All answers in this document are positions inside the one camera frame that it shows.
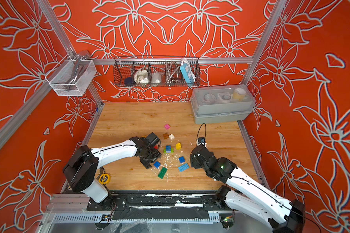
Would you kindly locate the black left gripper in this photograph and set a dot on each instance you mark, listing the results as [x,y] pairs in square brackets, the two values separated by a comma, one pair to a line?
[158,155]

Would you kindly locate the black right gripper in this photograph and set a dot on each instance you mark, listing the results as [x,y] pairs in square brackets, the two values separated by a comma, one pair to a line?
[193,161]

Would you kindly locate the dark blue lego brick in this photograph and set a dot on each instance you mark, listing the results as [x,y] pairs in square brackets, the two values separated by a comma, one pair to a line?
[182,159]

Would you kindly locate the blue lego brick square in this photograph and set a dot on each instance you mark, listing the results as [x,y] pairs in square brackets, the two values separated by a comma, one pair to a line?
[157,164]

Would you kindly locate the dark green lego plate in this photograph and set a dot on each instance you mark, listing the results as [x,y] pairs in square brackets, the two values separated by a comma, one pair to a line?
[162,172]

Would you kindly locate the lime green lego brick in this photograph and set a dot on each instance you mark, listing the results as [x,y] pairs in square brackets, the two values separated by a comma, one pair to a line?
[168,151]

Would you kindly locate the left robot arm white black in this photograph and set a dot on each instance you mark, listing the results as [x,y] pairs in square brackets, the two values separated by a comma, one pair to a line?
[81,168]

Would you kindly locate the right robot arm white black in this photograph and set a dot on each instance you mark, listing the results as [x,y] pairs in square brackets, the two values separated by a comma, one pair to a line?
[242,193]

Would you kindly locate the light blue lego plate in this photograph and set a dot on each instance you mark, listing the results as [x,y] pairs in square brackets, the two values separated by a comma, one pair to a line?
[183,167]

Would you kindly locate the white lego brick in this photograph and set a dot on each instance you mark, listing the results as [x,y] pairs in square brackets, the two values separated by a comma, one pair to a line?
[171,136]

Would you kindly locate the tape roll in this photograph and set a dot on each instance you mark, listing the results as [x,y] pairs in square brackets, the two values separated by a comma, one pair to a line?
[104,179]

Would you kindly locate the grey plastic storage box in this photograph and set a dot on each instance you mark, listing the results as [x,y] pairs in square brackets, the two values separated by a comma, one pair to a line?
[218,104]

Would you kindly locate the white crumpled bag in basket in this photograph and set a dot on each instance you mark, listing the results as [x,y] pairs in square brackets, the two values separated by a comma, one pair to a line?
[141,77]

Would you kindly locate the light blue box in basket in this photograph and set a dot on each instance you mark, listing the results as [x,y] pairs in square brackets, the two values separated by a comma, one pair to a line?
[187,72]

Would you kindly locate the metal tongs in bin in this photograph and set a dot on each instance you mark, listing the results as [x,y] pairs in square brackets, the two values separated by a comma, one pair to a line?
[79,67]

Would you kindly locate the aluminium frame post left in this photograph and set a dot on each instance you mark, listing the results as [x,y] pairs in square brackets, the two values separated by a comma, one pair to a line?
[65,42]

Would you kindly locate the aluminium frame post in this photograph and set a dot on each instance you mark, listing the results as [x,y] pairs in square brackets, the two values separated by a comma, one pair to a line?
[65,42]
[271,22]

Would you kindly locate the black wire wall basket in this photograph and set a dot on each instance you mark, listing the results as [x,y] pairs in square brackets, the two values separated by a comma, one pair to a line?
[161,74]

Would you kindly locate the clear plastic wall bin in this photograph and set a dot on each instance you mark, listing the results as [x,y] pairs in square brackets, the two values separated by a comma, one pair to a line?
[61,75]

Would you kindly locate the aluminium rear rail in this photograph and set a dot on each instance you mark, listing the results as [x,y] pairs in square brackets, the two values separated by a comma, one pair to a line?
[201,61]

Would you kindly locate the aluminium frame rail left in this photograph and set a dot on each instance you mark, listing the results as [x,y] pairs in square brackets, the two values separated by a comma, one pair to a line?
[7,131]

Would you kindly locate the aluminium frame post right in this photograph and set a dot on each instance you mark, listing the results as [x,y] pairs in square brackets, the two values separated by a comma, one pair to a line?
[271,22]

